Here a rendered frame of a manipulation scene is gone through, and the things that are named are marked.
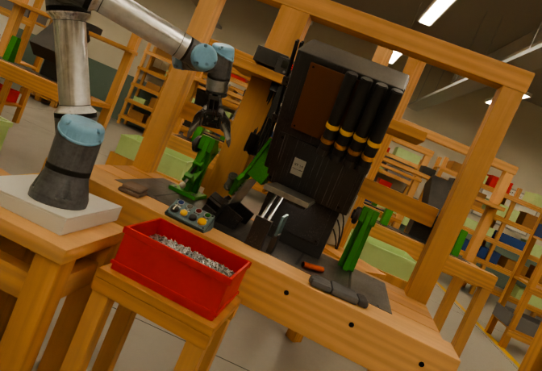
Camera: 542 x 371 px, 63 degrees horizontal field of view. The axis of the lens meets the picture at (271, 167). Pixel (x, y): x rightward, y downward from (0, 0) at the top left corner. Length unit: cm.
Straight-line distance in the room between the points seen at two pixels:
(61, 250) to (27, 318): 19
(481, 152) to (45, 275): 165
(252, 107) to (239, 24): 1022
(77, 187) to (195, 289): 42
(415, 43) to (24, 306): 171
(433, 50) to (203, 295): 142
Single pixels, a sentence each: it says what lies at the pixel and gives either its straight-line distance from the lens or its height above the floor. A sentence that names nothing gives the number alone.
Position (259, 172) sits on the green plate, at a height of 114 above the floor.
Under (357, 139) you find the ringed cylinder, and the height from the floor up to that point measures 138.
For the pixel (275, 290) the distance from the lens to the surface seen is 144.
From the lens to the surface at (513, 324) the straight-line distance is 646.
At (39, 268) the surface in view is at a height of 78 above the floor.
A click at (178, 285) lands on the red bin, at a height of 84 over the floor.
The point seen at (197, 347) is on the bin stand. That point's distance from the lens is 118.
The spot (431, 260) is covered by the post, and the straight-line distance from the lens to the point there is 203.
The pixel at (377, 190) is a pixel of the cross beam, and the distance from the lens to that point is 206.
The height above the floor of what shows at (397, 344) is 86.
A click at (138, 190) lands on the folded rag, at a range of 159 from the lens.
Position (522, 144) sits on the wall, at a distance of 1285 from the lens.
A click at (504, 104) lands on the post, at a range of 207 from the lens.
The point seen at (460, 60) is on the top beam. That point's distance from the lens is 207.
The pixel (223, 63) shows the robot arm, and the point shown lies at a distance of 144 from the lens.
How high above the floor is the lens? 129
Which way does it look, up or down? 4 degrees down
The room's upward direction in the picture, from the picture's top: 23 degrees clockwise
